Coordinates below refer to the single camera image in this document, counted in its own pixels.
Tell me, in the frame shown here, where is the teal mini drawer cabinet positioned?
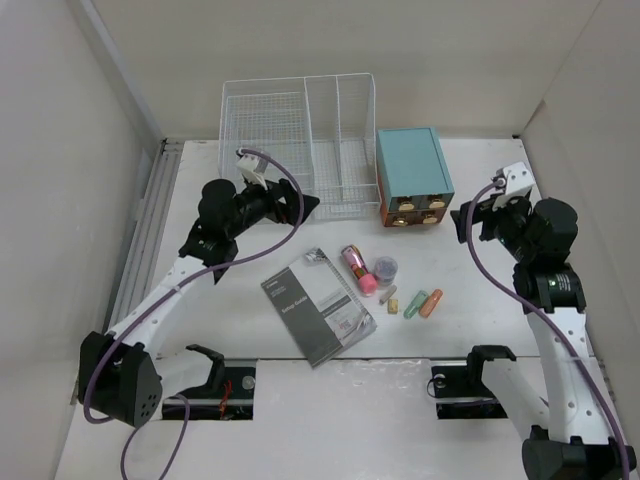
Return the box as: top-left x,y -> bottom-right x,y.
376,127 -> 455,228

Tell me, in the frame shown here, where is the orange highlighter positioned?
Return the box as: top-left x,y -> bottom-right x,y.
419,289 -> 443,318

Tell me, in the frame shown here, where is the aluminium rail frame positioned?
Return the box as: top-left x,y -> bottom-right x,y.
102,139 -> 184,333

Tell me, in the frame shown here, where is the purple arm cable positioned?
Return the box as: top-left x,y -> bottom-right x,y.
467,179 -> 634,480
82,147 -> 307,480

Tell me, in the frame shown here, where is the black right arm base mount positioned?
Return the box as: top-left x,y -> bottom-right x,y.
427,345 -> 516,420

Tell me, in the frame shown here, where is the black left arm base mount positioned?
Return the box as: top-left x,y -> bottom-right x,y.
155,344 -> 257,421

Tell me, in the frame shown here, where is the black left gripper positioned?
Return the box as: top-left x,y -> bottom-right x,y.
226,172 -> 318,240

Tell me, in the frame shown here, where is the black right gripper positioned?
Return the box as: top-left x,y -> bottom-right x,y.
448,189 -> 536,263

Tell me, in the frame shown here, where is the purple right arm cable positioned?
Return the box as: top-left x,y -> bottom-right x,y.
467,179 -> 634,480

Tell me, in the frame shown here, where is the pink marker tube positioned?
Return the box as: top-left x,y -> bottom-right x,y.
341,245 -> 378,296

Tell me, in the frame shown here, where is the grey small eraser stick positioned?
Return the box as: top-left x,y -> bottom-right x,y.
379,285 -> 397,305

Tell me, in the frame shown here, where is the white wire mesh organizer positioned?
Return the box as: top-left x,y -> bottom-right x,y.
218,73 -> 381,221

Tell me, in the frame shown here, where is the grey setup guide booklet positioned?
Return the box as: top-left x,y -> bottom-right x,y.
261,247 -> 377,368

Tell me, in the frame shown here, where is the green highlighter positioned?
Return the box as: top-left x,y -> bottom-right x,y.
403,290 -> 429,319

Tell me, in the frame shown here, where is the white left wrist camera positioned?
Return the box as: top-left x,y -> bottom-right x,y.
236,149 -> 268,189

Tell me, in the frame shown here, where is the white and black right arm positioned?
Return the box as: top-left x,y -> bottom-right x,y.
451,196 -> 637,479

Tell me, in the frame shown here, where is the clear jar of clips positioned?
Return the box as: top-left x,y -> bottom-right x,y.
373,256 -> 398,286

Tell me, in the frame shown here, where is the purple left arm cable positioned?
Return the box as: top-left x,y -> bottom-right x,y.
82,147 -> 307,480

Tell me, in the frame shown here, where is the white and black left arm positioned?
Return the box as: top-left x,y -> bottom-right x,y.
78,179 -> 320,428

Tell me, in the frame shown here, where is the yellow small clip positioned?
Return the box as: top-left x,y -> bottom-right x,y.
387,298 -> 399,315

